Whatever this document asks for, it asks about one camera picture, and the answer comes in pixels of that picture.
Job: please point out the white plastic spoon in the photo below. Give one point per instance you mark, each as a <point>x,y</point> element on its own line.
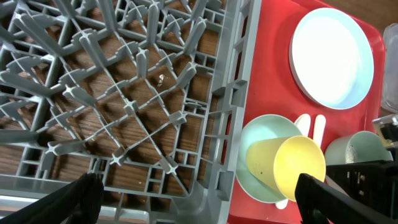
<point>303,123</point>

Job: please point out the light blue plate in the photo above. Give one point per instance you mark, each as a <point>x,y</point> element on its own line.
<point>331,59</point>

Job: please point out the grey dishwasher rack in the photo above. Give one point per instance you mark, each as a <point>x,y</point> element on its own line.
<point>149,95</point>

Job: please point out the red plastic tray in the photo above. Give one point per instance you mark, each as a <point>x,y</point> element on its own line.
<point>272,89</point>

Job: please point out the white plastic fork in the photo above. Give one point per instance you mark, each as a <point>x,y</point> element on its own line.
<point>318,129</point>

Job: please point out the clear plastic bin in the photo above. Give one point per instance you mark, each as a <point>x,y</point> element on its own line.
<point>389,90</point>

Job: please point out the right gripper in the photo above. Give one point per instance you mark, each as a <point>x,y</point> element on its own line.
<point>373,183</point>

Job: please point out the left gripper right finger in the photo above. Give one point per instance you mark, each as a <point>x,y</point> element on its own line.
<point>320,203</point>

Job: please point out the green bowl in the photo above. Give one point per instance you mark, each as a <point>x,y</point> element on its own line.
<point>363,146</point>

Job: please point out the light blue saucer bowl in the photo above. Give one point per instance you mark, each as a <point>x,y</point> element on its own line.
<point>268,126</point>

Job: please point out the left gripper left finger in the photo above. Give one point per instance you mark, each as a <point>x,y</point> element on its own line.
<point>78,202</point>

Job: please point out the yellow plastic cup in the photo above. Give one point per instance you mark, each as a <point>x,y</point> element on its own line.
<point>278,162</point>

